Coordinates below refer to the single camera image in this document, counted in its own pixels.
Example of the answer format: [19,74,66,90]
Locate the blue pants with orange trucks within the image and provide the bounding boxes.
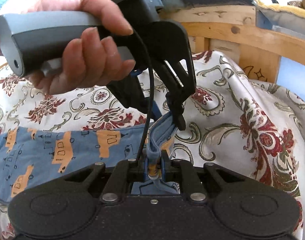
[0,110,181,203]

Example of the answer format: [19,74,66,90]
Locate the person's left hand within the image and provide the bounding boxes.
[0,0,137,95]

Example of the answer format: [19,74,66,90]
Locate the floral white bedsheet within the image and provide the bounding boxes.
[0,51,305,239]

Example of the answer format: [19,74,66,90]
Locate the yellow grey pillow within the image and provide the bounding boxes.
[254,0,305,40]

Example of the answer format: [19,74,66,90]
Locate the black cable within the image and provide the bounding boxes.
[132,28,156,162]

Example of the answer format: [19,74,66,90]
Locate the wooden bed frame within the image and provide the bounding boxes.
[160,5,305,83]

